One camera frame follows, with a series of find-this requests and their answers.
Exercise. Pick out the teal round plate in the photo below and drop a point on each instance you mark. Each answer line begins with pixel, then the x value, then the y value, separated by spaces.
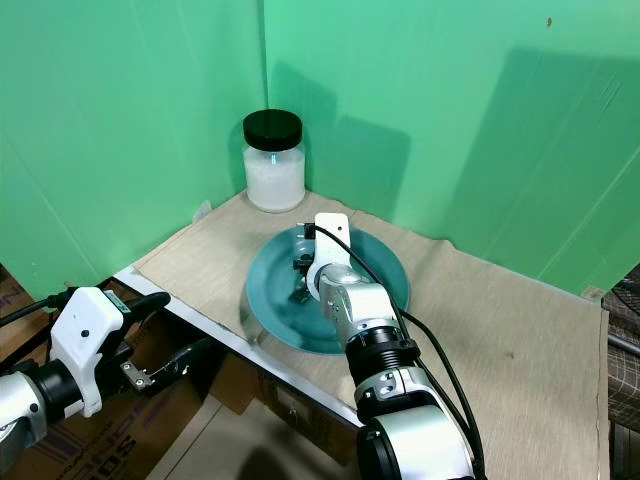
pixel 272 305

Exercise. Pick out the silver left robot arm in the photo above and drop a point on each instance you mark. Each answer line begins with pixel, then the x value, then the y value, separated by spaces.
pixel 30 410

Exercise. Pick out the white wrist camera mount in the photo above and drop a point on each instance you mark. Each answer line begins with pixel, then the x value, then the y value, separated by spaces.
pixel 330 240
pixel 85 345

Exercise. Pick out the dark metal rack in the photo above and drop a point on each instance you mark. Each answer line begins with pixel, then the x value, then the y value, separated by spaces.
pixel 624 380

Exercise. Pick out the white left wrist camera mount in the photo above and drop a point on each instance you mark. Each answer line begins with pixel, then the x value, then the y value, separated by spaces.
pixel 85 345

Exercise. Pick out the beige woven table mat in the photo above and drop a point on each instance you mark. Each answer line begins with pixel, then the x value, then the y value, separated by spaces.
pixel 510 340

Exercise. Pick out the glass jar with black lid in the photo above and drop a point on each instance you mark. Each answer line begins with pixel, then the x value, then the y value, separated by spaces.
pixel 274 178

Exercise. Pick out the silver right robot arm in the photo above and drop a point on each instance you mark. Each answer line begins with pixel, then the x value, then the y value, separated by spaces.
pixel 390 400

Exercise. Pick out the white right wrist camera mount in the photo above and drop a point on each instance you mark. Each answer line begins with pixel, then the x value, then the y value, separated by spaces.
pixel 330 240

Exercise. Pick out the printed brown cardboard box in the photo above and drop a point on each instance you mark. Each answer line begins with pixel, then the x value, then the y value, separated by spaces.
pixel 25 345

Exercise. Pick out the green backdrop board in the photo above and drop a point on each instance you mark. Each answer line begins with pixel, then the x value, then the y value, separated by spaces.
pixel 130 120
pixel 460 100

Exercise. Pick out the cardboard box with white label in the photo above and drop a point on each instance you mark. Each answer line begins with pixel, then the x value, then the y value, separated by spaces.
pixel 300 410

